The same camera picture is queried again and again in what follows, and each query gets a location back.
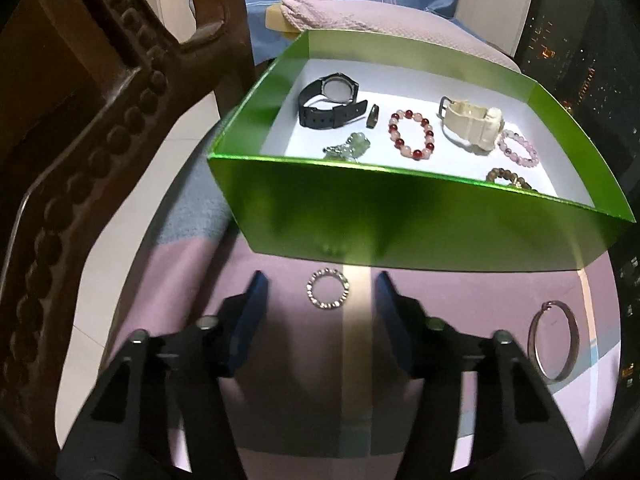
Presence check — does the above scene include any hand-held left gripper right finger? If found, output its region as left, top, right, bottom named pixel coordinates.
left=375, top=270, right=587, bottom=480

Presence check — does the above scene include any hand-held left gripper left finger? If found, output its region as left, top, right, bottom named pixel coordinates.
left=57, top=270, right=271, bottom=480

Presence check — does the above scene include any sparkly silver ring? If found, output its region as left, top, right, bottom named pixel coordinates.
left=305, top=267, right=352, bottom=310

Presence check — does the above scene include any green cardboard box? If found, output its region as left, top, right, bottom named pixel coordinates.
left=206, top=29, right=637, bottom=272

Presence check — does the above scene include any brown wooden bead bracelet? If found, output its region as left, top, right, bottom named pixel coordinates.
left=485, top=167, right=539, bottom=192

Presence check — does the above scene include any green jade pendant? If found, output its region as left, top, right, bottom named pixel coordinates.
left=322, top=131, right=374, bottom=163

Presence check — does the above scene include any red and pink bead bracelet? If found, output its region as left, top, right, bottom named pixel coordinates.
left=387, top=107, right=437, bottom=161

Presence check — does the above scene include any pale pink bead bracelet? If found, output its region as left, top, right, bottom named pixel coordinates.
left=497, top=128, right=541, bottom=168

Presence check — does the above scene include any pink plaid tablecloth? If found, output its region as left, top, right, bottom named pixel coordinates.
left=102, top=160, right=626, bottom=480

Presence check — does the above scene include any silver bangle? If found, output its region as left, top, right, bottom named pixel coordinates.
left=527, top=299, right=581, bottom=385

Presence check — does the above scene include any black wrist watch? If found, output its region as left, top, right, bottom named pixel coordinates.
left=298, top=72, right=372, bottom=128

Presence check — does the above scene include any cream white wrist watch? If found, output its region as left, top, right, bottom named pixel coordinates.
left=438, top=95, right=506, bottom=153

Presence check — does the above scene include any carved wooden chair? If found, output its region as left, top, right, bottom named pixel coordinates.
left=0, top=0, right=259, bottom=480

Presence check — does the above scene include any pink seat cushion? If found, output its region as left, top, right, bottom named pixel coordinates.
left=279, top=0, right=522, bottom=74

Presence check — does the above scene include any white cabinet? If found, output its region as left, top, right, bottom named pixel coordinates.
left=457, top=0, right=544, bottom=59

